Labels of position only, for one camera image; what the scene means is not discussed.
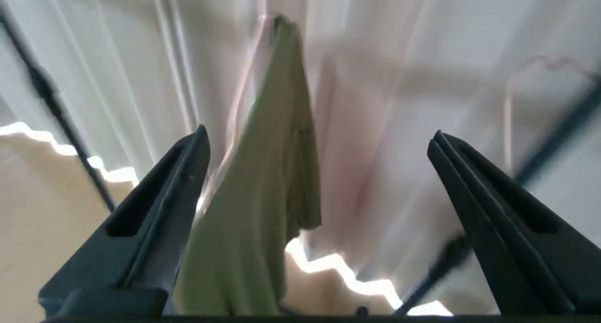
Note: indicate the green long-sleeved shirt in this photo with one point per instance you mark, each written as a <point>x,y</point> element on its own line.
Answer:
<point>253,196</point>

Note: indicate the black clothes rack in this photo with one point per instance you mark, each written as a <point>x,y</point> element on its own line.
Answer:
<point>51,97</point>

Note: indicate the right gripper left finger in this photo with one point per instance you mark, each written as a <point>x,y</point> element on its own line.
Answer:
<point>136,248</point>

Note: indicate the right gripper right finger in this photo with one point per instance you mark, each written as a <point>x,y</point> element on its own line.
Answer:
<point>516,238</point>

